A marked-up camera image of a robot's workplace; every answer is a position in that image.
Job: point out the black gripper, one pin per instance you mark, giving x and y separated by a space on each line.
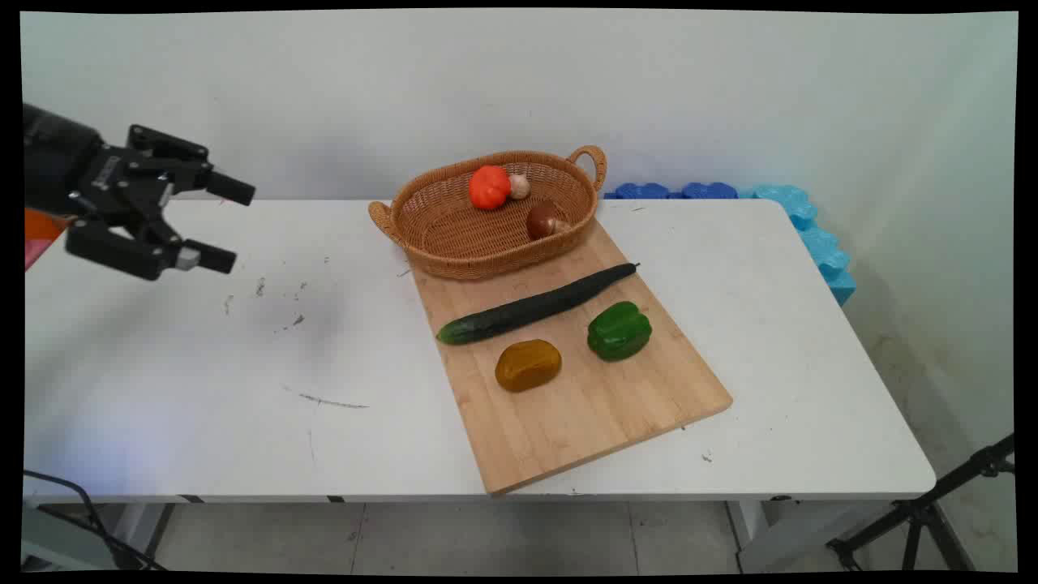
61 162

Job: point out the long dark green cucumber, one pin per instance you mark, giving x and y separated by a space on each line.
535 305

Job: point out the orange object behind table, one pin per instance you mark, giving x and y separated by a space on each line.
40 231

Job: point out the woven wicker basket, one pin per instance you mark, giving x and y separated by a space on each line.
486 231

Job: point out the orange-red toy tomato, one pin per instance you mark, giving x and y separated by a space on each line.
489 187

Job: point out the grey table leg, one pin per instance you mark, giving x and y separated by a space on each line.
97 535
778 535

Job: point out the small beige toy garlic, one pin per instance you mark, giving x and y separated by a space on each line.
519 186

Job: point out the brown toy mushroom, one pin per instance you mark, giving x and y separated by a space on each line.
542 220

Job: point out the yellow-brown toy potato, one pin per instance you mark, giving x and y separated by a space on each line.
528 365

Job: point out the bamboo cutting board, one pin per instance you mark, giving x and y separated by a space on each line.
584 405

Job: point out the green toy bell pepper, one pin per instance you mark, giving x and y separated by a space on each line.
619 330

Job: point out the light blue foam mat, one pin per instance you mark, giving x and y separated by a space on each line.
819 243

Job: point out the black tripod stand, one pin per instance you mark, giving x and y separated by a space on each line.
916 511

